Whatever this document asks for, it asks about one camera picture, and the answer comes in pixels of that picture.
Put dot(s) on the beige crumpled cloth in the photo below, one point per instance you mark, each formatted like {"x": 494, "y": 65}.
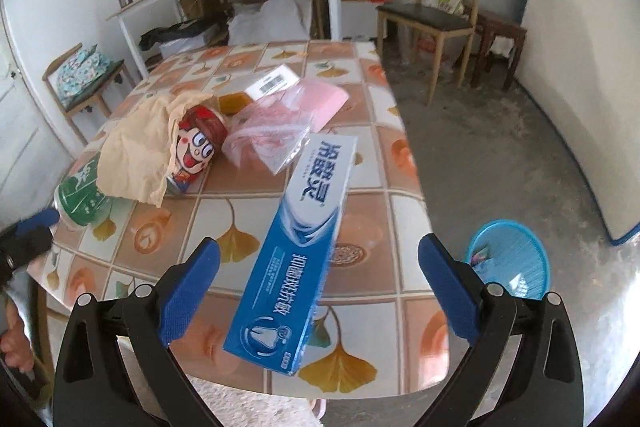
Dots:
{"x": 135, "y": 152}

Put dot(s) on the black cloth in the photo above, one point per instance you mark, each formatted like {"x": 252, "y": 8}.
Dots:
{"x": 165, "y": 34}

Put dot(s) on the clear pink plastic bag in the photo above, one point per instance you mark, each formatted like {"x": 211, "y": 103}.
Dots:
{"x": 265, "y": 132}

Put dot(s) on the white sack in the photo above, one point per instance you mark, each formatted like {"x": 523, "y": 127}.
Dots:
{"x": 270, "y": 17}

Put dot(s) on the white mattress blue trim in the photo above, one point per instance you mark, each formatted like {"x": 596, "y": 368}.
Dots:
{"x": 590, "y": 82}

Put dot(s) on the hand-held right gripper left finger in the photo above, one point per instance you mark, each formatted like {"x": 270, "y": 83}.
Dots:
{"x": 187, "y": 297}

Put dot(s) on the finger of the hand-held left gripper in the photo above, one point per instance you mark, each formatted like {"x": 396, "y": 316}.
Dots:
{"x": 35, "y": 221}

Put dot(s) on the floral cushion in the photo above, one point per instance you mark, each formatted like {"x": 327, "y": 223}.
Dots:
{"x": 82, "y": 72}

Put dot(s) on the pink sponge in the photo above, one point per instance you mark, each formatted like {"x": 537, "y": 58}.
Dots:
{"x": 325, "y": 99}

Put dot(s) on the blue plastic basket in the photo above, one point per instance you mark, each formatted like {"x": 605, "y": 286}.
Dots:
{"x": 515, "y": 247}

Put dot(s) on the wooden chair black seat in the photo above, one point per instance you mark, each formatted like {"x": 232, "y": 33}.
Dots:
{"x": 425, "y": 14}

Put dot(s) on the red cartoon face can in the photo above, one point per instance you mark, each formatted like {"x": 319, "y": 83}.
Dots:
{"x": 200, "y": 147}

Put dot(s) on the blue toothpaste box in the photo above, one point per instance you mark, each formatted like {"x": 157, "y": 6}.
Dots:
{"x": 290, "y": 257}

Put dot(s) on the wooden chair with cushion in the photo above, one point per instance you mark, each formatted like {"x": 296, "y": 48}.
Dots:
{"x": 87, "y": 99}

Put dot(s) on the person's left hand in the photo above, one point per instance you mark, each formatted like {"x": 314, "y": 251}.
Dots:
{"x": 15, "y": 342}

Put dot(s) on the cardboard box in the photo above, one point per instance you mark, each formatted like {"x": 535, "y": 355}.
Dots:
{"x": 200, "y": 4}

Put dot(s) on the dark wooden stool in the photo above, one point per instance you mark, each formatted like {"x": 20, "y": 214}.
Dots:
{"x": 500, "y": 19}

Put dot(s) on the white box with barcode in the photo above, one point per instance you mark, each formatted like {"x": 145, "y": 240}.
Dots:
{"x": 272, "y": 82}

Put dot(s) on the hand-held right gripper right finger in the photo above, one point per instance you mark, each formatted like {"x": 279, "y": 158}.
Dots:
{"x": 450, "y": 287}

